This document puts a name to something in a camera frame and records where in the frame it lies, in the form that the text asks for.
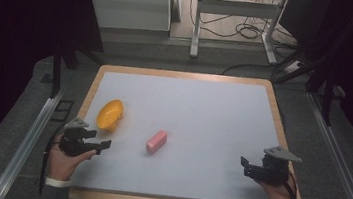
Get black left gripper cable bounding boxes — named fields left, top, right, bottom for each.
left=37, top=124, right=66, bottom=199

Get yellow plastic soap dish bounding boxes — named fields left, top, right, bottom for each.
left=95, top=97, right=126, bottom=134

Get black metal stand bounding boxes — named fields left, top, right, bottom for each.
left=268, top=45, right=343, bottom=127
left=47, top=40, right=108, bottom=105

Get pink soap bar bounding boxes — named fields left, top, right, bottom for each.
left=144, top=127, right=169, bottom=157

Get wooden framed white board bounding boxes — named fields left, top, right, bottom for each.
left=70, top=64, right=294, bottom=199

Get person's left hand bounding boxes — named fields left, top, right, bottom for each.
left=46, top=132, right=100, bottom=186

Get white power strip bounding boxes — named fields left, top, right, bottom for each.
left=282, top=58, right=305, bottom=77

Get person's right hand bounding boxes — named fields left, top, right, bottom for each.
left=254, top=167, right=302, bottom=199

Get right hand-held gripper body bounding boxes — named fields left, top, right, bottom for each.
left=249, top=143, right=305, bottom=189

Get black floor cables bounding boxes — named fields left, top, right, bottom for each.
left=185, top=0, right=305, bottom=51

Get white metal desk frame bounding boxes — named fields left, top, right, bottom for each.
left=188, top=0, right=290, bottom=69

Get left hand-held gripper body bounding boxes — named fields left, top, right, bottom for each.
left=56, top=115, right=102, bottom=161

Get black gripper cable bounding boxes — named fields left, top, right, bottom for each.
left=282, top=169, right=304, bottom=199
left=37, top=124, right=66, bottom=199

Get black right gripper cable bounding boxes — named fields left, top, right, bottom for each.
left=282, top=169, right=304, bottom=199

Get white cabinet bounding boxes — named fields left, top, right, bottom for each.
left=80, top=0, right=175, bottom=36

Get black floor bracket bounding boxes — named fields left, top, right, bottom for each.
left=48, top=97, right=76, bottom=125

